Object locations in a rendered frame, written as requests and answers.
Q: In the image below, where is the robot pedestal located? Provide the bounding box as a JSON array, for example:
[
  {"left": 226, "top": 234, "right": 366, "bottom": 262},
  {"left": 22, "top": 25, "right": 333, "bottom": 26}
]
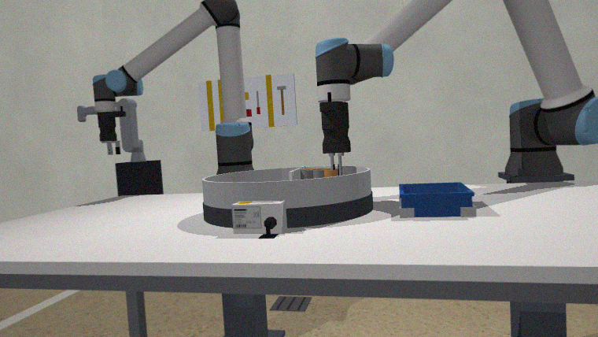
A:
[{"left": 222, "top": 294, "right": 269, "bottom": 337}]

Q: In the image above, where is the white control box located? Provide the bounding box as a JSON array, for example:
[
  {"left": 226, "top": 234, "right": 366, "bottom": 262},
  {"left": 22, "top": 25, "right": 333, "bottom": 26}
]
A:
[{"left": 231, "top": 199, "right": 289, "bottom": 239}]

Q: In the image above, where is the dark floor grate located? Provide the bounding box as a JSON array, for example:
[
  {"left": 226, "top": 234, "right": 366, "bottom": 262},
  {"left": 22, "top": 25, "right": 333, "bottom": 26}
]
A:
[{"left": 270, "top": 296, "right": 312, "bottom": 313}]

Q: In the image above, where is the jointed stand on black box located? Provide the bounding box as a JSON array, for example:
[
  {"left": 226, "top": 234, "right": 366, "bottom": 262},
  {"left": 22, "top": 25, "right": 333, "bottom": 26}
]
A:
[{"left": 114, "top": 96, "right": 166, "bottom": 197}]

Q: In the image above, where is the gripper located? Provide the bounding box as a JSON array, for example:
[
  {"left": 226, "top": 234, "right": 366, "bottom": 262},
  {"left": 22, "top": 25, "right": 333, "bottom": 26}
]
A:
[
  {"left": 99, "top": 110, "right": 125, "bottom": 143},
  {"left": 319, "top": 101, "right": 353, "bottom": 175}
]

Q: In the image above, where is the white wall board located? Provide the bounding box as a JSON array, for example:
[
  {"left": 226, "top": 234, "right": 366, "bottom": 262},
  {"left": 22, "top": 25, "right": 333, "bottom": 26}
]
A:
[{"left": 205, "top": 72, "right": 298, "bottom": 130}]

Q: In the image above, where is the grey turntable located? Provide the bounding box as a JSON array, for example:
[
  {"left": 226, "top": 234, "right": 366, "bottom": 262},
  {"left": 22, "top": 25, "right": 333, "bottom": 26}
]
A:
[{"left": 201, "top": 163, "right": 375, "bottom": 230}]

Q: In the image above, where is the blue crate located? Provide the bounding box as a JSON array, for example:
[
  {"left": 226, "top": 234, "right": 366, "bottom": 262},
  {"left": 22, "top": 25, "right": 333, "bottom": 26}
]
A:
[{"left": 399, "top": 181, "right": 476, "bottom": 217}]

